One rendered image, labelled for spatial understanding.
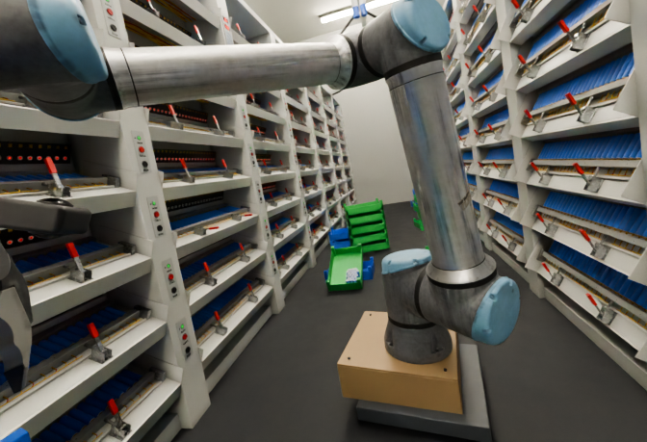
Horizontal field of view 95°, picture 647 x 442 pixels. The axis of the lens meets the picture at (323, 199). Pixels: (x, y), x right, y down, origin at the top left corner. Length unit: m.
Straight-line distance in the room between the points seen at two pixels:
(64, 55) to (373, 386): 0.91
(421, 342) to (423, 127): 0.56
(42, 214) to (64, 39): 0.18
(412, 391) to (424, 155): 0.60
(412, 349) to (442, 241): 0.34
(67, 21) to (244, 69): 0.26
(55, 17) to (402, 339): 0.89
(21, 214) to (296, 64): 0.47
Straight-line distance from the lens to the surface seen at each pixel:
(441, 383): 0.90
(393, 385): 0.93
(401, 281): 0.84
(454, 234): 0.68
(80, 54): 0.42
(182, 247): 1.09
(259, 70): 0.60
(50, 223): 0.34
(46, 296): 0.85
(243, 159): 1.58
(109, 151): 1.05
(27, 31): 0.42
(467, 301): 0.73
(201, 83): 0.56
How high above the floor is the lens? 0.69
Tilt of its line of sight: 5 degrees down
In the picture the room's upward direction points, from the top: 10 degrees counter-clockwise
